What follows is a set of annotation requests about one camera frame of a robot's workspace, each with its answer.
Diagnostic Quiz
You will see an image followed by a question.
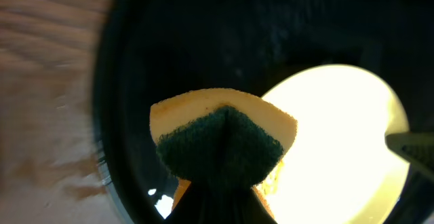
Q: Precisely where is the yellow plate with sauce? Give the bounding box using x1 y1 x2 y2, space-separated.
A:
263 64 409 224

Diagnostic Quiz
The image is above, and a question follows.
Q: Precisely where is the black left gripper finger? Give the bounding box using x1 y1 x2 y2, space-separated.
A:
385 132 434 182

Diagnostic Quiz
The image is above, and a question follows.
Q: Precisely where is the yellow green scrub sponge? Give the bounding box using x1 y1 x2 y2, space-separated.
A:
149 88 298 224

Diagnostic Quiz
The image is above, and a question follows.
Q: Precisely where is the round black tray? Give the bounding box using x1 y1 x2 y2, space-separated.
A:
92 0 433 223

